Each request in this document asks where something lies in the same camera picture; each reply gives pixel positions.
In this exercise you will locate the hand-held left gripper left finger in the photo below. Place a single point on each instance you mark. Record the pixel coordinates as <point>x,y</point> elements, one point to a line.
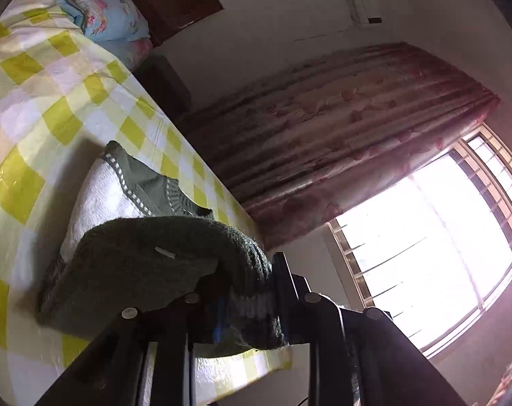
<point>175,325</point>

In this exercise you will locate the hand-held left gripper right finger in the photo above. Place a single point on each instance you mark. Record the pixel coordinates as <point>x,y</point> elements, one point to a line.
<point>281,287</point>

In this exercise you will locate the green knit sweater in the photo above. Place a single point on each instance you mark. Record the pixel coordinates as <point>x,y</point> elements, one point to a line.
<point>146,258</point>

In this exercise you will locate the pink floral curtain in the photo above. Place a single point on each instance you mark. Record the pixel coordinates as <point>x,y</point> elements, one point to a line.
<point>336,135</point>

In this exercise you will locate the window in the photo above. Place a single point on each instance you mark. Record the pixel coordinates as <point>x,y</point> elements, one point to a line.
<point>437,245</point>

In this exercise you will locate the yellow checked bedsheet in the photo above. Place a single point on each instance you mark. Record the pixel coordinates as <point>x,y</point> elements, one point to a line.
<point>49,105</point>

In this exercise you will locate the pink floral sheet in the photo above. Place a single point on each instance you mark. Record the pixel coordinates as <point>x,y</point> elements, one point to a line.
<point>135,53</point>

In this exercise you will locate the blue floral pillow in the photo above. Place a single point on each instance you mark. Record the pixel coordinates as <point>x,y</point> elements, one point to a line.
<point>99,4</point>

